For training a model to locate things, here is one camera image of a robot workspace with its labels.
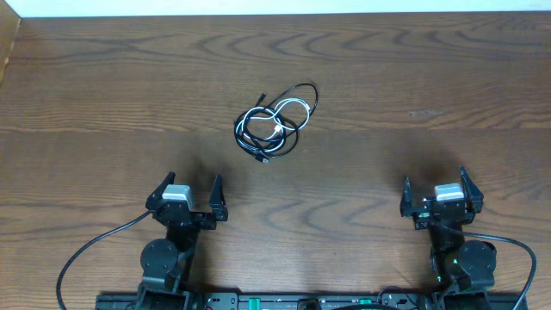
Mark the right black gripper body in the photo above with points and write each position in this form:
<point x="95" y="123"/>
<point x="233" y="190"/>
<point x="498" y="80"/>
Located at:
<point x="422" y="218"/>

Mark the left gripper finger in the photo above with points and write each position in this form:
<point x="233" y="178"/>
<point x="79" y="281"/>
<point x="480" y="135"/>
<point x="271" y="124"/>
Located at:
<point x="217" y="201"/>
<point x="155" y="200"/>

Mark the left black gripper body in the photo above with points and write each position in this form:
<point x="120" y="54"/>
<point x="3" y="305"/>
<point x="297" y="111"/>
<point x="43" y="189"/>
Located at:
<point x="205" y="223"/>

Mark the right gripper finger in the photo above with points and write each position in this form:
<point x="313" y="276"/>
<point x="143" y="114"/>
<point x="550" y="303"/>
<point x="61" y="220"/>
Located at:
<point x="473" y="195"/>
<point x="405" y="206"/>

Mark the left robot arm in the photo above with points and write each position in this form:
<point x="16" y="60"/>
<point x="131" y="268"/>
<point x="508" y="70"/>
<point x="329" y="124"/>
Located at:
<point x="167" y="262"/>

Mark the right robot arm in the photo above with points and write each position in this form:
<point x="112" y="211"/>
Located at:
<point x="464" y="267"/>

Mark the cardboard panel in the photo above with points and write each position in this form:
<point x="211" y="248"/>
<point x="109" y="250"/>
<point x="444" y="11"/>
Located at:
<point x="9" y="26"/>

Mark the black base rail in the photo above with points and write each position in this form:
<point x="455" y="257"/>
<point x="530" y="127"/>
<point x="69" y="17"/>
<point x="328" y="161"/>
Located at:
<point x="390" y="299"/>

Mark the green clamp handle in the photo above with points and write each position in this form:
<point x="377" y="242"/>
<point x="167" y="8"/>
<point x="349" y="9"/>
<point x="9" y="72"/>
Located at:
<point x="255" y="304"/>

